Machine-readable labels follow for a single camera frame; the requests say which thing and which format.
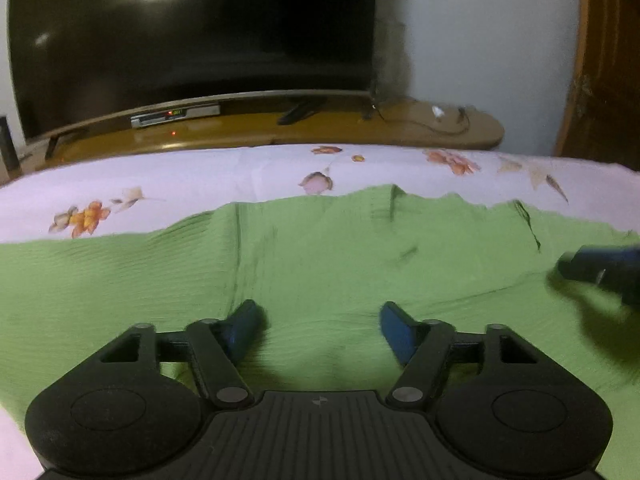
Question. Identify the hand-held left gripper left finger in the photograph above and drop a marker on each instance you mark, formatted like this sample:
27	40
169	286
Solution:
244	324

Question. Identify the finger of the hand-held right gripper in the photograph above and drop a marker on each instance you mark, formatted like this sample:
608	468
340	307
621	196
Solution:
607	254
582	272

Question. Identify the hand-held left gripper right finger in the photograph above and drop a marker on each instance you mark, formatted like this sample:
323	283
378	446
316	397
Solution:
396	327

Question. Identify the green knitted sweater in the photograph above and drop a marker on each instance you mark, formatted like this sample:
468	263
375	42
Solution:
320	260

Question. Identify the pink floral bed sheet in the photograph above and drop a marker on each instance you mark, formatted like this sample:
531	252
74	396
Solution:
210	175

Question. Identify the wooden door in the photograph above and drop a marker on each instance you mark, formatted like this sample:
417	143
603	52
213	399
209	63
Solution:
607	60

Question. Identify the wooden television stand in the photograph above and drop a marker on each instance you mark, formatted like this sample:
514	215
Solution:
350	125

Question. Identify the small white object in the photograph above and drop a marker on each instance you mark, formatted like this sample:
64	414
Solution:
438	111

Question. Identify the black remote control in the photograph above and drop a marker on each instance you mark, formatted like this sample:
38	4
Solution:
300	112

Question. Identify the silver set-top box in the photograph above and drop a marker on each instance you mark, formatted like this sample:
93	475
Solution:
175	116

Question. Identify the clear glass vase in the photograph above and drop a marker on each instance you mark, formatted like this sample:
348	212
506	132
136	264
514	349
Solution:
392	60

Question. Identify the black flat television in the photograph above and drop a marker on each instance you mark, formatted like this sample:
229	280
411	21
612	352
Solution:
190	35

